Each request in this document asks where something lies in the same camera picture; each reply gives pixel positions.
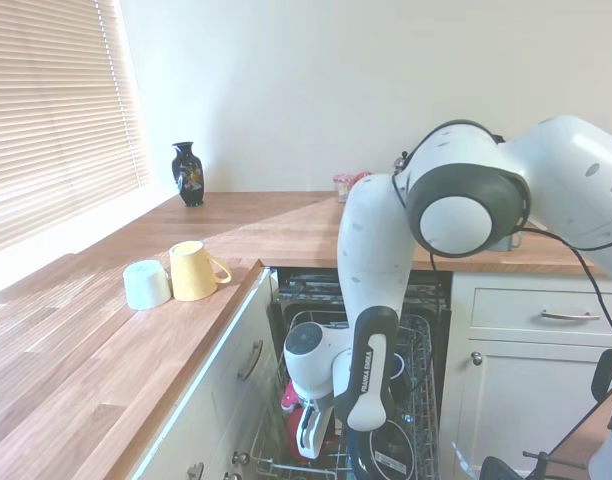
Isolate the black camera tripod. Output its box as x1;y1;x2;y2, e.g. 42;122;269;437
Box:
479;348;612;480

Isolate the silver drawer handle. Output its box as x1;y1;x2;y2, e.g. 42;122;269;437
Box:
540;309;602;322
236;339;264;383

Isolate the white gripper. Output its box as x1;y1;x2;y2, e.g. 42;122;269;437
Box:
295;394;335;462

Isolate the black round pan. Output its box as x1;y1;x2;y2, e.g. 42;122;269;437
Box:
353;418;423;480

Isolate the red mug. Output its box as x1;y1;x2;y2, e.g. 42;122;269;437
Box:
280;379;348;464

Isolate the yellow mug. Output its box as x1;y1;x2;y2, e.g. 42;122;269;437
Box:
168;240;234;303

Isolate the wide beige window blind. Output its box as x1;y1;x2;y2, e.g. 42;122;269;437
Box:
0;0;153;259

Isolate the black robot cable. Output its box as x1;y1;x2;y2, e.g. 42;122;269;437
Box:
390;119;612;347

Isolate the wire dishwasher rack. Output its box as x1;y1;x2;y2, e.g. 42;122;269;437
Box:
249;309;441;480

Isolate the gray mug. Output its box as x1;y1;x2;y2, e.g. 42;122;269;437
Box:
487;229;526;254

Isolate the glass jar with red lid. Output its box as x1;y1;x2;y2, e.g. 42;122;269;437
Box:
333;173;358;204

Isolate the plain white mug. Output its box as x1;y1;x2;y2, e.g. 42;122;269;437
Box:
122;259;173;312

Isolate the dark blue painted vase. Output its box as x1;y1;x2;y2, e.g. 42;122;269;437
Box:
170;141;206;209

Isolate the open dishwasher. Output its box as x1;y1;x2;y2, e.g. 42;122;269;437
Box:
249;267;455;480

